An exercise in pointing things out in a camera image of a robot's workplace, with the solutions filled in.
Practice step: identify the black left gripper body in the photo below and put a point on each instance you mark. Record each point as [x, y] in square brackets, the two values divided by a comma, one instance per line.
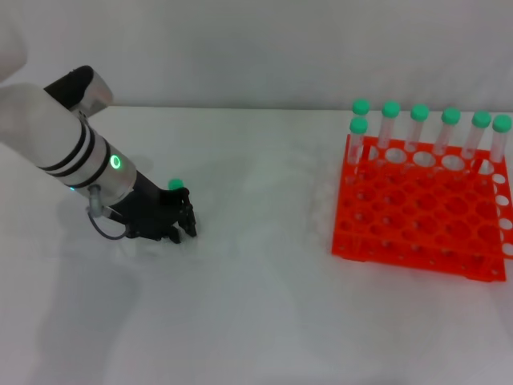
[144, 212]

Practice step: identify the clear test tube green cap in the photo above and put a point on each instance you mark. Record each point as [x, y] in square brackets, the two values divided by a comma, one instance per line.
[358, 126]
[502, 123]
[481, 119]
[360, 106]
[175, 183]
[419, 112]
[390, 109]
[451, 116]

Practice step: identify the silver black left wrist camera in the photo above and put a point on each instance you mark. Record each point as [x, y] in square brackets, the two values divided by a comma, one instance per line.
[84, 92]

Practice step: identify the orange test tube rack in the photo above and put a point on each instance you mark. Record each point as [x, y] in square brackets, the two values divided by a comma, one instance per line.
[418, 224]

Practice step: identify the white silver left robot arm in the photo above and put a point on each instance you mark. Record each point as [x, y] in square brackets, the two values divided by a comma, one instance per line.
[56, 136]

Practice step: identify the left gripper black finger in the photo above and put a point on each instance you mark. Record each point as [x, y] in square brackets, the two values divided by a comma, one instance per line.
[175, 236]
[189, 214]

